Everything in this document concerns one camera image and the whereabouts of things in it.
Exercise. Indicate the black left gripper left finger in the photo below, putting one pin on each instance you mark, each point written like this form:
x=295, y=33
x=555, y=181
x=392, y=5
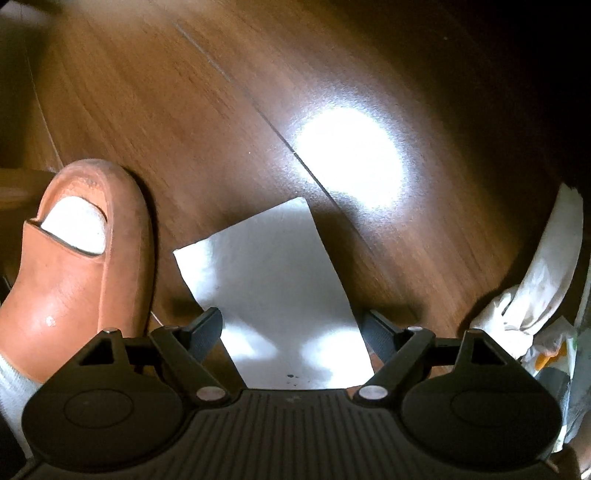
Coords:
x=182, y=350

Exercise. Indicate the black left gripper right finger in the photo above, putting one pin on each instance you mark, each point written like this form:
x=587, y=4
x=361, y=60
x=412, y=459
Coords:
x=405, y=356

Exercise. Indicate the white paper sheet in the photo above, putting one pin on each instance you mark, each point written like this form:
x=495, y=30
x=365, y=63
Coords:
x=286, y=320

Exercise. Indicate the white printed plastic bag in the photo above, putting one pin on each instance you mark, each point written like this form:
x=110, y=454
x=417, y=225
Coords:
x=524, y=320

